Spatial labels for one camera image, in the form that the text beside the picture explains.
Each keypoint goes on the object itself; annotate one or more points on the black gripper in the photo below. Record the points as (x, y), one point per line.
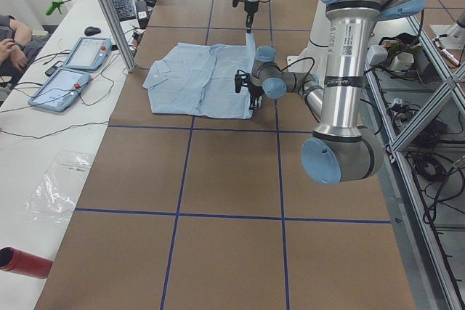
(253, 91)
(250, 8)

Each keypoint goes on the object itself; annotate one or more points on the light blue striped shirt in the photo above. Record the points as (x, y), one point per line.
(199, 80)

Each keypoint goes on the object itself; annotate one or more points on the seated person's forearm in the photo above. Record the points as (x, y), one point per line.
(22, 32)

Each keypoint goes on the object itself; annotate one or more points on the seated person's hand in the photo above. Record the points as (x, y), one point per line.
(11, 51)

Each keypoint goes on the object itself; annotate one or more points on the black keyboard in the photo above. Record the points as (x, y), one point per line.
(125, 9)

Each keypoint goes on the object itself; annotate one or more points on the black computer mouse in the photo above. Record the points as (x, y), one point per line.
(91, 31)

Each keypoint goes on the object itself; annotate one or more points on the far teach pendant tablet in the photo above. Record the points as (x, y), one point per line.
(88, 54)

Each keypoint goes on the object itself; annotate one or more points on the teach pendant tablet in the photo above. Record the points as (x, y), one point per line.
(88, 54)
(61, 90)

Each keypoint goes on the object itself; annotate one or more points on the near teach pendant tablet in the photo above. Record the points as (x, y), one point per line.
(61, 90)

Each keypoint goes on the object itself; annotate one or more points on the black smartphone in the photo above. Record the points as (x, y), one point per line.
(51, 70)

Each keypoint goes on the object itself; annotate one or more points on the clear plastic bag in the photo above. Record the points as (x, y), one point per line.
(56, 195)

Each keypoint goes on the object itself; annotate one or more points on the red cylindrical tube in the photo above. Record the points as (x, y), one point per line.
(26, 264)

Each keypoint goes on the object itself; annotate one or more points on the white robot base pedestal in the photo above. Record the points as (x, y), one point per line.
(317, 47)

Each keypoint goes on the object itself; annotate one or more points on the aluminium frame post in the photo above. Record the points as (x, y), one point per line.
(118, 34)

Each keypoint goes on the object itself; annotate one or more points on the green handled tool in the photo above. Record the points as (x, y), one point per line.
(55, 5)

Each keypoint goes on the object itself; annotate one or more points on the aluminium frame rail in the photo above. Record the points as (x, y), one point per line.
(419, 117)

